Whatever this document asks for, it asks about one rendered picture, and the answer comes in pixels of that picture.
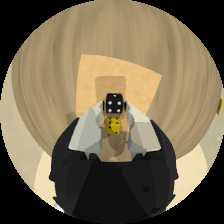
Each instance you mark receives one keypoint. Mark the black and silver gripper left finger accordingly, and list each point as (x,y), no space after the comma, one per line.
(81,137)

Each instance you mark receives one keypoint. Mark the black die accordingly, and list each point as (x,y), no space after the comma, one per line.
(114,103)

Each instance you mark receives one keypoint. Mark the tan square mat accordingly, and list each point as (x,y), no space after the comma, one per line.
(100,75)

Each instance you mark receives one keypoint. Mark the yellow die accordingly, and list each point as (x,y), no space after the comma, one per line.
(113,125)

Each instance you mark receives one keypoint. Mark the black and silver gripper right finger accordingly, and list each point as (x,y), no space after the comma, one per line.
(147,138)

